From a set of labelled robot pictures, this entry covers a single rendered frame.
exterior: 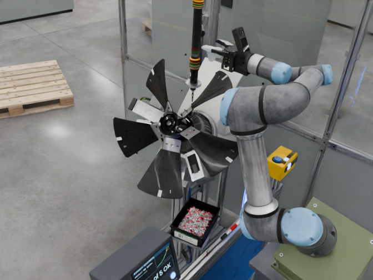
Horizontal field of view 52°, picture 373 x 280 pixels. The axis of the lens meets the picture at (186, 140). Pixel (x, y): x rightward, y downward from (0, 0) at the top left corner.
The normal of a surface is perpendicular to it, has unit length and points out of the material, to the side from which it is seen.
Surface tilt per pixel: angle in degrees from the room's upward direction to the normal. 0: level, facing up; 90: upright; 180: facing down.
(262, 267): 0
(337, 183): 90
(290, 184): 90
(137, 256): 15
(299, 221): 40
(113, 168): 0
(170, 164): 50
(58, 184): 0
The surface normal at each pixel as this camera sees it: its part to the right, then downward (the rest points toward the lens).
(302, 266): -0.48, -0.34
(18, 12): 0.67, 0.45
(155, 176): 0.08, -0.05
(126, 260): -0.15, -0.89
